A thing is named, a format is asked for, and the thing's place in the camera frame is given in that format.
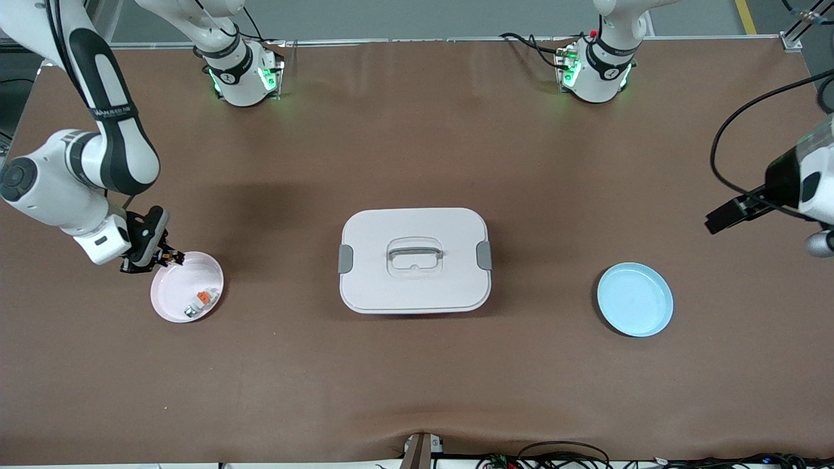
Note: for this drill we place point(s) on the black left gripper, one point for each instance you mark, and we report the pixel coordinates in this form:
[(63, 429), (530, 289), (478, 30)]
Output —
[(776, 182)]

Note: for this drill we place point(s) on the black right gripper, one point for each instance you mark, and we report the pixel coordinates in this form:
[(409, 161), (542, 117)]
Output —
[(158, 251)]

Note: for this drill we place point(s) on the black orange push-button switch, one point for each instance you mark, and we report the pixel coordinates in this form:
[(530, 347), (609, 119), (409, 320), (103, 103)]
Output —
[(172, 258)]

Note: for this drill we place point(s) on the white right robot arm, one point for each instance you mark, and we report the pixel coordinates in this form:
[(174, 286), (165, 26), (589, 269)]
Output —
[(117, 150)]

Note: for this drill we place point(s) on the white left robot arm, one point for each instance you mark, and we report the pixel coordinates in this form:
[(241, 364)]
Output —
[(603, 78)]

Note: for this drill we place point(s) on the pink round plate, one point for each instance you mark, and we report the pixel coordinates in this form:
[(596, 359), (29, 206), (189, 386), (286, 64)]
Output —
[(186, 283)]

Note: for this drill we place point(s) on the small silver component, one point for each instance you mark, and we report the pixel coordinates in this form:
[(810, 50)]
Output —
[(190, 311)]

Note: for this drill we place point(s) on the light blue round plate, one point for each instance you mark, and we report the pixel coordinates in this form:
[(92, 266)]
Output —
[(635, 299)]

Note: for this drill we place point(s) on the white lidded container box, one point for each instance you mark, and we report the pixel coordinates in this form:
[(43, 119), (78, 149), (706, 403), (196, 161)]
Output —
[(417, 286)]

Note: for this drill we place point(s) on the brown table cover mat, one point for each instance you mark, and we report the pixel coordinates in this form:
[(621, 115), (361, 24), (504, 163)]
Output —
[(417, 378)]

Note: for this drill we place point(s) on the small orange white switch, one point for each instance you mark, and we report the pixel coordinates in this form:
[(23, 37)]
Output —
[(204, 298)]

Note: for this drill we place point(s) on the aluminium frame post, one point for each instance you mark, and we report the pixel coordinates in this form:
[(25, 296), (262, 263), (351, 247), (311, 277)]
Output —
[(798, 29)]

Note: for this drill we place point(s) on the grey table edge rail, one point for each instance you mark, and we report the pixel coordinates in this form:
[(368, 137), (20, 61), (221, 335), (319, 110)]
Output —
[(391, 40)]

